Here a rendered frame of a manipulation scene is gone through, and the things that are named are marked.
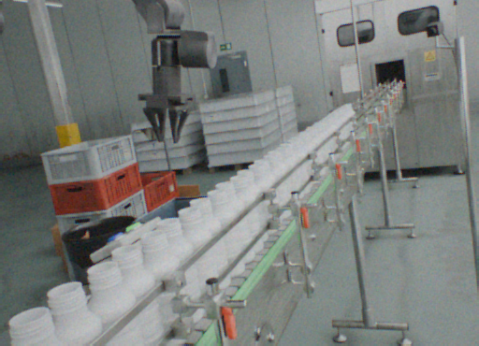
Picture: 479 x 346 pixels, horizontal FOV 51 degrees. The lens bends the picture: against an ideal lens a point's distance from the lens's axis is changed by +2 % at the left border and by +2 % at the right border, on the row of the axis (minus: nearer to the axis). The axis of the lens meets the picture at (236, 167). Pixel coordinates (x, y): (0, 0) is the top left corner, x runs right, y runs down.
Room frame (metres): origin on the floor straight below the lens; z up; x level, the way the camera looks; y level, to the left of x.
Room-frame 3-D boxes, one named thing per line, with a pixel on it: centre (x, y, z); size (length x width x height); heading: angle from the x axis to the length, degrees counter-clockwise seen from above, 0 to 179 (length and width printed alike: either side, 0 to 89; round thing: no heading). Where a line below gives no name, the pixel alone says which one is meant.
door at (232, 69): (11.98, -0.22, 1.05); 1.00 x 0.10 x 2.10; 67
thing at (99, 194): (3.63, 1.03, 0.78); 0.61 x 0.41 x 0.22; 164
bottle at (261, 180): (1.13, -0.05, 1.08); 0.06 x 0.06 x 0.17
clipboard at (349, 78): (5.55, -1.43, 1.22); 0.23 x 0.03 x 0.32; 67
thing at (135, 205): (3.62, 1.03, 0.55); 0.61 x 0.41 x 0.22; 165
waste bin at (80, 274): (2.95, 0.88, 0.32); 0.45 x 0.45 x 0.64
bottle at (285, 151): (1.34, -0.14, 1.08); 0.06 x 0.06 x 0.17
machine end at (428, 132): (6.10, -2.11, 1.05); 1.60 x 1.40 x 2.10; 157
